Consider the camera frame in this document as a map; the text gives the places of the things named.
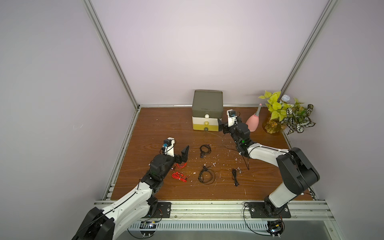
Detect olive green top drawer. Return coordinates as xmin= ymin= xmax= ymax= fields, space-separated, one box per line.
xmin=192 ymin=109 xmax=223 ymax=119

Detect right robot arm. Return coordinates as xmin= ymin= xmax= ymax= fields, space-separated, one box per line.
xmin=218 ymin=118 xmax=320 ymax=216

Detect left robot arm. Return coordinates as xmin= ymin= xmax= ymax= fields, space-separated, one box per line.
xmin=73 ymin=146 xmax=190 ymax=240

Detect red earphones upper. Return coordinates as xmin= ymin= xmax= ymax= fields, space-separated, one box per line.
xmin=173 ymin=163 xmax=187 ymax=170

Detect red earphones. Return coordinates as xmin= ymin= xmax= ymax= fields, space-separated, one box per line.
xmin=172 ymin=172 xmax=190 ymax=183
xmin=173 ymin=163 xmax=187 ymax=170

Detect red earphones lower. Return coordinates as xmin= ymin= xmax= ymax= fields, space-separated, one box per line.
xmin=172 ymin=172 xmax=190 ymax=183

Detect black earphones top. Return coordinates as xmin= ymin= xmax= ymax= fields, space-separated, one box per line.
xmin=200 ymin=145 xmax=212 ymax=158

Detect three-tier drawer cabinet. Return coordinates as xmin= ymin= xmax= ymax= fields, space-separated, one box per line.
xmin=192 ymin=90 xmax=224 ymax=118

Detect cream middle drawer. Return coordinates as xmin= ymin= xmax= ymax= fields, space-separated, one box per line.
xmin=192 ymin=117 xmax=221 ymax=126

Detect black earphones right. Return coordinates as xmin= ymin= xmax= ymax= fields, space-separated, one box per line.
xmin=232 ymin=168 xmax=242 ymax=187

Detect pink vase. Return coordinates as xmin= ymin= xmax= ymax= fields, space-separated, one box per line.
xmin=246 ymin=104 xmax=262 ymax=132

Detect potted green plant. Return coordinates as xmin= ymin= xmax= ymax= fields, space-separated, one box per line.
xmin=259 ymin=91 xmax=316 ymax=135

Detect left controller board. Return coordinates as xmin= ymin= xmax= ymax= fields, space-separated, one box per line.
xmin=139 ymin=221 xmax=158 ymax=239

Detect controller board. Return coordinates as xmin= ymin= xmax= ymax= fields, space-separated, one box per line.
xmin=267 ymin=220 xmax=285 ymax=238
xmin=139 ymin=221 xmax=158 ymax=239

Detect right controller board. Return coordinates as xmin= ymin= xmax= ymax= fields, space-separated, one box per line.
xmin=267 ymin=220 xmax=285 ymax=238

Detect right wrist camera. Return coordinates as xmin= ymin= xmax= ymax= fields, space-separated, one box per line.
xmin=227 ymin=109 xmax=242 ymax=127

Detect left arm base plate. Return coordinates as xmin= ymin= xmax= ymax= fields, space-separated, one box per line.
xmin=144 ymin=202 xmax=172 ymax=219

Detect aluminium mounting rail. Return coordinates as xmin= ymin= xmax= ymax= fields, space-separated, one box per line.
xmin=94 ymin=199 xmax=334 ymax=222

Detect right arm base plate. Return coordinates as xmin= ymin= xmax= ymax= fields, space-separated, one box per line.
xmin=245 ymin=202 xmax=292 ymax=219

